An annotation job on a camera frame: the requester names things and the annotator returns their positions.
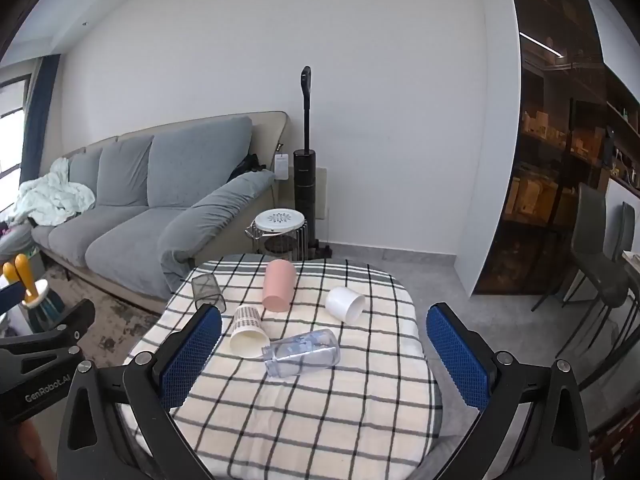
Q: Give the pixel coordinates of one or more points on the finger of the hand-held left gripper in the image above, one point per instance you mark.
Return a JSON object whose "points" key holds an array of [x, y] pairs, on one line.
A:
{"points": [[10, 296], [70, 322]]}

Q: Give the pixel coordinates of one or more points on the yellow rabbit toy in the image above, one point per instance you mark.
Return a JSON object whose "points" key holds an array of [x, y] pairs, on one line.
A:
{"points": [[22, 272]]}

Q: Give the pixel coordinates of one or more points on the dark glass cabinet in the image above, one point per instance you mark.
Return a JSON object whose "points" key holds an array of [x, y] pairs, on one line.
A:
{"points": [[550, 160]]}

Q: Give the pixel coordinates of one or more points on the white round side table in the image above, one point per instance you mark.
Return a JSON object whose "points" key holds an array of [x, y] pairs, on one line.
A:
{"points": [[278, 222]]}

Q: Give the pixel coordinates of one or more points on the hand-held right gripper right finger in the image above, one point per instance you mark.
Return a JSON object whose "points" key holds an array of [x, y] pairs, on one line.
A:
{"points": [[457, 355]]}

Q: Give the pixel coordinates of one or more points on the checked tablecloth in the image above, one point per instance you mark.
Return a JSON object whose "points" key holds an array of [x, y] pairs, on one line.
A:
{"points": [[310, 410]]}

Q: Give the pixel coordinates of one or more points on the light green blanket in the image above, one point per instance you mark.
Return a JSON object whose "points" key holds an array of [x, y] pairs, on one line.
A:
{"points": [[55, 200]]}

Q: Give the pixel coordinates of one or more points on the black upright vacuum cleaner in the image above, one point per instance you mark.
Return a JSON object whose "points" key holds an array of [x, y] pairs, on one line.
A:
{"points": [[304, 175]]}

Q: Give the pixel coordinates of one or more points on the white cup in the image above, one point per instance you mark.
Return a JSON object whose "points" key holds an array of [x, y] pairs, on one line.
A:
{"points": [[345, 304]]}

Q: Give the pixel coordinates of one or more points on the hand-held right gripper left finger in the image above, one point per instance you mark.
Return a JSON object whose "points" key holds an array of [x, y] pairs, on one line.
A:
{"points": [[192, 355]]}

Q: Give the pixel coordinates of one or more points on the blue curtain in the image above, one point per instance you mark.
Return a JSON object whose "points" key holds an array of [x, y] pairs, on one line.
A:
{"points": [[42, 110]]}

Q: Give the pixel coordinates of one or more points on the patterned paper cup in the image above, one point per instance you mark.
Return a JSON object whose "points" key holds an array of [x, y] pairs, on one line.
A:
{"points": [[247, 332]]}

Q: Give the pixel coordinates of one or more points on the clear plastic cup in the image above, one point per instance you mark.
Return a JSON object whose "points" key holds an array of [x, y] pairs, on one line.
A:
{"points": [[302, 352]]}

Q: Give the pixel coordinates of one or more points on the window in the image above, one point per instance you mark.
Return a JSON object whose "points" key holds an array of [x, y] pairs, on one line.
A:
{"points": [[11, 140]]}

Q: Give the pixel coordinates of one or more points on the patterned floor rug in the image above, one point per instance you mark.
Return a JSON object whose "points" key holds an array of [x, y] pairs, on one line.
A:
{"points": [[117, 325]]}

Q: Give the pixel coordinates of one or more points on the grey dining chair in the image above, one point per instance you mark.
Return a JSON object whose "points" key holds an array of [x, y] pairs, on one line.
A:
{"points": [[627, 230], [592, 240]]}

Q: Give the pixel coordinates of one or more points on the dark wooden chair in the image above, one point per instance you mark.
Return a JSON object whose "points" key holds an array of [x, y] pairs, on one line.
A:
{"points": [[617, 445]]}

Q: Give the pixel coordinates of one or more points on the white hang tag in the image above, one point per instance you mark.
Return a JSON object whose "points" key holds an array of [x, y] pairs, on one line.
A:
{"points": [[281, 166]]}

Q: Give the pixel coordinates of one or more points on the grey sofa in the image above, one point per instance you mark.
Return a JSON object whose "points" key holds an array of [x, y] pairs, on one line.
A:
{"points": [[125, 180]]}

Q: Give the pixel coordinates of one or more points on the grey transparent cup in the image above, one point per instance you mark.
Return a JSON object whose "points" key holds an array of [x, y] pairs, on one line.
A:
{"points": [[207, 292]]}

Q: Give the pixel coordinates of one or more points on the pink cup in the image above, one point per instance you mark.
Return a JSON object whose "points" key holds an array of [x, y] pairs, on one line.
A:
{"points": [[278, 287]]}

